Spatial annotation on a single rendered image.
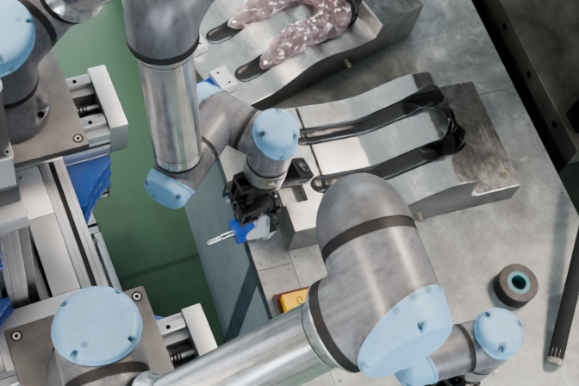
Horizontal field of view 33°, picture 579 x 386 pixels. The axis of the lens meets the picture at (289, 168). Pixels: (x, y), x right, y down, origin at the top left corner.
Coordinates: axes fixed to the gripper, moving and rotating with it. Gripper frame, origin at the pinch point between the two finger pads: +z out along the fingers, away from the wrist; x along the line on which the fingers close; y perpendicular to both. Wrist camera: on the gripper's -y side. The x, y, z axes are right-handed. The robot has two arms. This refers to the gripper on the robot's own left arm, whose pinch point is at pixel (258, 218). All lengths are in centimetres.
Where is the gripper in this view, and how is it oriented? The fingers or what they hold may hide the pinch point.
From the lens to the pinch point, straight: 185.7
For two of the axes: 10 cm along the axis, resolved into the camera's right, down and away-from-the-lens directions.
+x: 4.8, 8.0, -3.5
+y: -8.6, 3.5, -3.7
